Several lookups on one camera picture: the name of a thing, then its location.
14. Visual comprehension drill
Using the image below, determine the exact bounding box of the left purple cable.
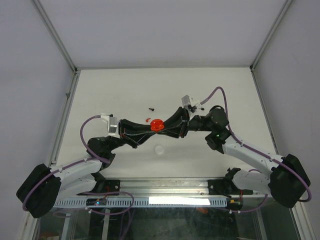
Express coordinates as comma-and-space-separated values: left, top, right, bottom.
22, 114, 112, 212

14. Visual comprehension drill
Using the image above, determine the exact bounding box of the white earbud charging case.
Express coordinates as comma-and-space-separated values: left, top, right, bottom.
154, 145, 165, 156

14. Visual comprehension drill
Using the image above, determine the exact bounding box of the purple cable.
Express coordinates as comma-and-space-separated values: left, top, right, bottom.
22, 114, 112, 212
199, 86, 313, 203

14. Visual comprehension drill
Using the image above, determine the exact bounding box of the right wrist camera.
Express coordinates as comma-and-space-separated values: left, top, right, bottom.
181, 95, 203, 120

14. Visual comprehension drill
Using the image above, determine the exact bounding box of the red earbud charging case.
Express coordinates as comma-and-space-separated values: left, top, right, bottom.
150, 118, 165, 133

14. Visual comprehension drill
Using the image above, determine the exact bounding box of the aluminium mounting rail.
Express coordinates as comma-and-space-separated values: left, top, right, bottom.
31, 176, 301, 198

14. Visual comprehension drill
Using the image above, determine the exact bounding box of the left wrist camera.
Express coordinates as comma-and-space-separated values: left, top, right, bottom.
100, 114, 120, 138

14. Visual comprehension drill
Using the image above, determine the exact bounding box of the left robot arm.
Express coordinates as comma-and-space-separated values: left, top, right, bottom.
16, 114, 160, 219

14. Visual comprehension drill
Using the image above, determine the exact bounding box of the slotted cable duct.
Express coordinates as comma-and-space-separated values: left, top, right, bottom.
53, 196, 227, 209

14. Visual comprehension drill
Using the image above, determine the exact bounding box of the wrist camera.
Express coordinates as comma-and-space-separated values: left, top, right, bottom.
181, 95, 203, 120
100, 114, 120, 138

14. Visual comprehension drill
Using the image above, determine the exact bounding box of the left aluminium frame post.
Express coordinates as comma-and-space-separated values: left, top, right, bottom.
31, 0, 77, 72

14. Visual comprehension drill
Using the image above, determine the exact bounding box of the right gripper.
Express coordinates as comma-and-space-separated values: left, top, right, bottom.
156, 107, 214, 139

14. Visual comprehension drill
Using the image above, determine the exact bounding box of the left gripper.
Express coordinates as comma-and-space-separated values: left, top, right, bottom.
106, 119, 157, 153

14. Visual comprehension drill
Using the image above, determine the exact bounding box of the right aluminium frame post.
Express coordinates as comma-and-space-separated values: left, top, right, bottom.
249, 0, 295, 72

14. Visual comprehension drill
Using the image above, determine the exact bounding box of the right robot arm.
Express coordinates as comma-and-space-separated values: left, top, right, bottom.
150, 105, 312, 209

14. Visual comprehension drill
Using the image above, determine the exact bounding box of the aluminium frame post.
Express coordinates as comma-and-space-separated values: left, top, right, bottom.
31, 0, 77, 72
249, 0, 295, 72

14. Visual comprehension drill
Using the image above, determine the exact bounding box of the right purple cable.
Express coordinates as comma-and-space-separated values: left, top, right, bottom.
199, 86, 313, 203

